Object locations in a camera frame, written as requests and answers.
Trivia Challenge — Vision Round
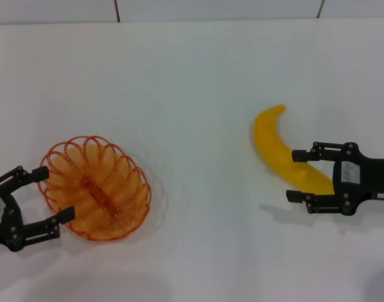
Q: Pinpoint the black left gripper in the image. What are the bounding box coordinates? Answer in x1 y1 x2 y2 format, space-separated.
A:
0 165 76 253

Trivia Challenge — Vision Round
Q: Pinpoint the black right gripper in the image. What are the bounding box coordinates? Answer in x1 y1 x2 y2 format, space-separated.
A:
285 141 384 218

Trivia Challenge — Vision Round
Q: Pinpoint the yellow banana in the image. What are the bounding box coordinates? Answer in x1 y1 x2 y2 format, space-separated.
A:
252 104 336 196

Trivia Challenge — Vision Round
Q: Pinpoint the orange wire basket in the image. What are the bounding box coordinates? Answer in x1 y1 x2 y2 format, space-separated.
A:
37 135 152 242

